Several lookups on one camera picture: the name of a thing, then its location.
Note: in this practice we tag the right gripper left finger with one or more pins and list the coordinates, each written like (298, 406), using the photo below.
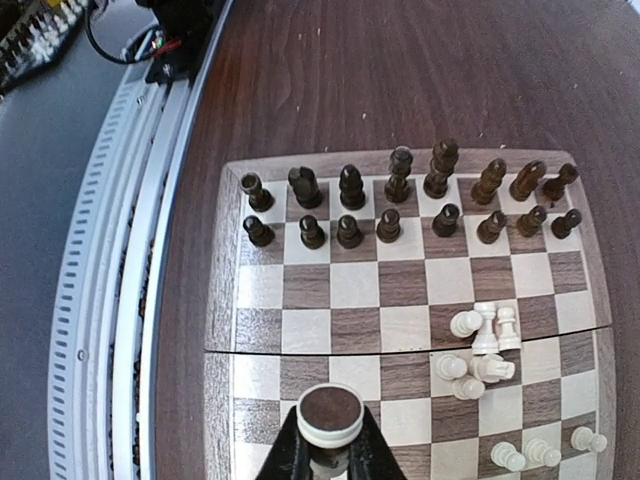
(289, 456)

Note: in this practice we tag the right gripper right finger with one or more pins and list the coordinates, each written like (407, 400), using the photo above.
(370, 457)

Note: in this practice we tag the wooden chess board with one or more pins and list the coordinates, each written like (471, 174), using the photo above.
(293, 305)

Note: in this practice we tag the white chess pieces pile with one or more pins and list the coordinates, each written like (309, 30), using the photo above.
(495, 332)

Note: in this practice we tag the black chess pieces row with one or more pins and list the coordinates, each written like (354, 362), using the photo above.
(453, 226)

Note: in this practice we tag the white queen lying down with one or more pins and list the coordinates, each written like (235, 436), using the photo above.
(329, 418)

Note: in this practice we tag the aluminium front rail frame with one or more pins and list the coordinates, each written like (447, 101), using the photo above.
(104, 340)

